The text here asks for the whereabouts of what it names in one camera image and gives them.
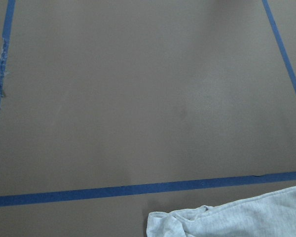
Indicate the blue tape grid lines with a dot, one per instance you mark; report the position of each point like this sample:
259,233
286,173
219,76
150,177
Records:
107,192

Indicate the grey cartoon print t-shirt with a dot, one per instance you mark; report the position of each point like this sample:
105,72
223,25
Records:
269,215

